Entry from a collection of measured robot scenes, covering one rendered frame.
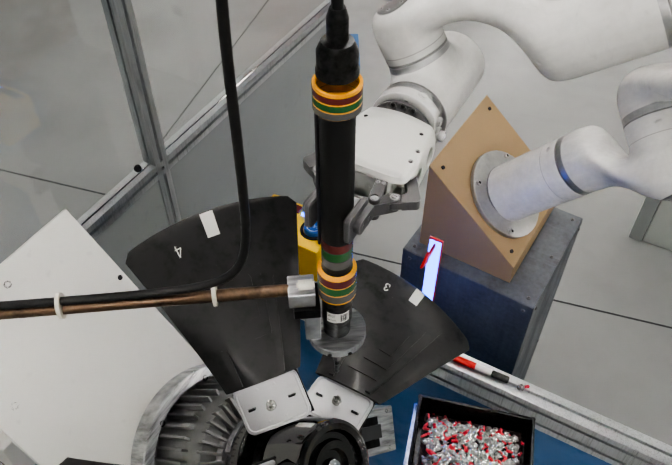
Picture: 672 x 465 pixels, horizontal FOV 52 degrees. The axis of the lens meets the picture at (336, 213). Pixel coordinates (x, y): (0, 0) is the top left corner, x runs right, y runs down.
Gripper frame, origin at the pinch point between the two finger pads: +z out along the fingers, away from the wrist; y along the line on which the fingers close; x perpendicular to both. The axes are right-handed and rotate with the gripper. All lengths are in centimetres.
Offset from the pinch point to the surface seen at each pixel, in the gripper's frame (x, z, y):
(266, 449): -34.4, 11.5, 3.6
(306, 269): -55, -31, 24
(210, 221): -14.3, -3.2, 20.0
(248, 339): -24.7, 3.9, 10.5
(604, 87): -156, -276, -2
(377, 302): -38.5, -19.0, 2.9
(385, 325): -38.7, -15.8, -0.1
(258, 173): -89, -80, 70
